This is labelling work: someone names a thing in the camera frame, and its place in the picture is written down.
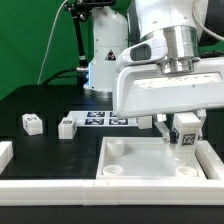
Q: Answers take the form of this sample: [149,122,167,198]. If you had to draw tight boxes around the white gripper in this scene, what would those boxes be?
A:
[113,57,224,144]

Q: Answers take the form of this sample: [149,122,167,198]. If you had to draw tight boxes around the white square tabletop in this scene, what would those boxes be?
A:
[96,137,206,180]

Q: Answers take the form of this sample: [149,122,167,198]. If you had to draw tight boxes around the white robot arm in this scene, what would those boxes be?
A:
[84,0,224,119]

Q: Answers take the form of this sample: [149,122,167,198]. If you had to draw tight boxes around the white obstacle fence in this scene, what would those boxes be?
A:
[0,141,224,206]

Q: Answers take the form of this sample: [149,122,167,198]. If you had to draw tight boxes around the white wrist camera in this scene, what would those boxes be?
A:
[115,36,168,72]

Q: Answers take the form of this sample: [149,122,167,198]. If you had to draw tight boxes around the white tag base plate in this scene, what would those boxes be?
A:
[68,111,137,127]

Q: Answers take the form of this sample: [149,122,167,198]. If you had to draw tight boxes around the black cable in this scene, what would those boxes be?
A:
[43,68,89,86]

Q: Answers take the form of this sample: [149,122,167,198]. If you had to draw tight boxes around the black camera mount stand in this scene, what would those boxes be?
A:
[64,0,116,73]

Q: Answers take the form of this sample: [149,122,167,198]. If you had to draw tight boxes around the white cable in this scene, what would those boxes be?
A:
[37,0,69,86]

